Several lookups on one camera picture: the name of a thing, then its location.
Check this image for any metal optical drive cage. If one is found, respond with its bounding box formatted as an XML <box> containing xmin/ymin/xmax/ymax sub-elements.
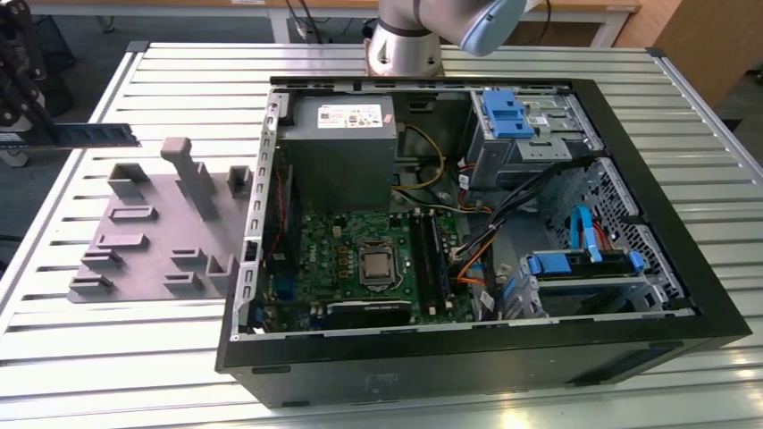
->
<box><xmin>467</xmin><ymin>88</ymin><xmax>603</xmax><ymax>191</ymax></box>

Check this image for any black RAM slot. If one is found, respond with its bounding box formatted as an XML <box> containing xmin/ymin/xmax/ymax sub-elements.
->
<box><xmin>411</xmin><ymin>209</ymin><xmax>432</xmax><ymax>314</ymax></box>

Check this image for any orange power wire bundle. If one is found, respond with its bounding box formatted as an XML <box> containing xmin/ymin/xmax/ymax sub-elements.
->
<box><xmin>456</xmin><ymin>255</ymin><xmax>496</xmax><ymax>287</ymax></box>

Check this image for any blue RAM stick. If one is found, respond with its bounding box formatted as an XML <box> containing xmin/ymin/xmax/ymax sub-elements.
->
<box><xmin>53</xmin><ymin>122</ymin><xmax>143</xmax><ymax>149</ymax></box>

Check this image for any black cable bundle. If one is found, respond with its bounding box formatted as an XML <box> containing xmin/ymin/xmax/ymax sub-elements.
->
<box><xmin>457</xmin><ymin>156</ymin><xmax>597</xmax><ymax>269</ymax></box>

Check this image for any black graphics card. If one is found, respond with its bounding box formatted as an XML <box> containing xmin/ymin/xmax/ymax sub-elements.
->
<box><xmin>324</xmin><ymin>299</ymin><xmax>413</xmax><ymax>327</ymax></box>

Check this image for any blue plastic drive latch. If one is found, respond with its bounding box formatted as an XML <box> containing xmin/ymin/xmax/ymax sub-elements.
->
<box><xmin>483</xmin><ymin>90</ymin><xmax>533</xmax><ymax>139</ymax></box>

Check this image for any red black twisted wire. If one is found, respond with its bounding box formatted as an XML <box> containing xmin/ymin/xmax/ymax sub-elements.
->
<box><xmin>264</xmin><ymin>163</ymin><xmax>297</xmax><ymax>263</ymax></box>

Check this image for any metal disk bay cage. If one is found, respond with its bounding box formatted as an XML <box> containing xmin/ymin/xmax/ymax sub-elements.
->
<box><xmin>493</xmin><ymin>249</ymin><xmax>696</xmax><ymax>321</ymax></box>

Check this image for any yellow power wire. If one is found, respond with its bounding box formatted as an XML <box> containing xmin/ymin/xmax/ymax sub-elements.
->
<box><xmin>392</xmin><ymin>124</ymin><xmax>447</xmax><ymax>192</ymax></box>

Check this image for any green motherboard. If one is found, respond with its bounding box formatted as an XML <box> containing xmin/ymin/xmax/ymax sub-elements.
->
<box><xmin>264</xmin><ymin>209</ymin><xmax>477</xmax><ymax>334</ymax></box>

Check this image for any grey power supply unit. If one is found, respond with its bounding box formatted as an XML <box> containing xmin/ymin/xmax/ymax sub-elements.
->
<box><xmin>279</xmin><ymin>95</ymin><xmax>399</xmax><ymax>214</ymax></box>

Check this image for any black chair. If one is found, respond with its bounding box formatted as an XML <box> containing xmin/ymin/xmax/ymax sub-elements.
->
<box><xmin>28</xmin><ymin>15</ymin><xmax>77</xmax><ymax>118</ymax></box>

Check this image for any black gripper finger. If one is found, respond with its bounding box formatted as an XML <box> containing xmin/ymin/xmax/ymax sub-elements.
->
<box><xmin>0</xmin><ymin>39</ymin><xmax>60</xmax><ymax>152</ymax></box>

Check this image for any wooden cabinet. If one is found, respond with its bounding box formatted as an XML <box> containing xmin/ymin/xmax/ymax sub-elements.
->
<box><xmin>616</xmin><ymin>0</ymin><xmax>763</xmax><ymax>124</ymax></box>

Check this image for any silver CPU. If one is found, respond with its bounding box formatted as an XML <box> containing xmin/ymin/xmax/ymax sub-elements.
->
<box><xmin>360</xmin><ymin>252</ymin><xmax>392</xmax><ymax>278</ymax></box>

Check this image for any hard disk in blue carrier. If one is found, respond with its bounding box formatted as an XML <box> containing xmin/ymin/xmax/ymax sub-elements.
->
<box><xmin>527</xmin><ymin>250</ymin><xmax>645</xmax><ymax>276</ymax></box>

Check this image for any blue flat data wire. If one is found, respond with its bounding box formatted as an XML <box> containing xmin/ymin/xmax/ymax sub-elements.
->
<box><xmin>569</xmin><ymin>206</ymin><xmax>603</xmax><ymax>263</ymax></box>

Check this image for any grey parts rack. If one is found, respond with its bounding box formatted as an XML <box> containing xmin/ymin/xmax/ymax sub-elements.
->
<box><xmin>65</xmin><ymin>137</ymin><xmax>255</xmax><ymax>305</ymax></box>

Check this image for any black PC case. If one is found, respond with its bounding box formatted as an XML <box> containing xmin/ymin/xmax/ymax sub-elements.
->
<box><xmin>213</xmin><ymin>75</ymin><xmax>753</xmax><ymax>408</ymax></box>

